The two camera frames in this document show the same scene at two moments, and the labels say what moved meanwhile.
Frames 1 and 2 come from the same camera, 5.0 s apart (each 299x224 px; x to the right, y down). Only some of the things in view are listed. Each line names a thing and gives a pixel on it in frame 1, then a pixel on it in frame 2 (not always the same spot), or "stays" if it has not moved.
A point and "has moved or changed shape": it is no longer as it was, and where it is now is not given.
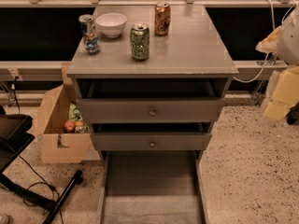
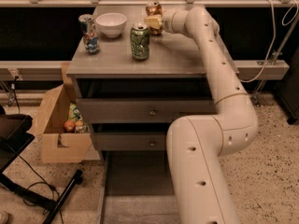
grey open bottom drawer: x=152 y=187 stays
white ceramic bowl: x=111 y=24 stays
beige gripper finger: x=283 y=94 -> x=158 y=21
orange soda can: x=162 y=19 has moved or changed shape
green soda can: x=140 y=40 stays
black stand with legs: x=15 y=137 stays
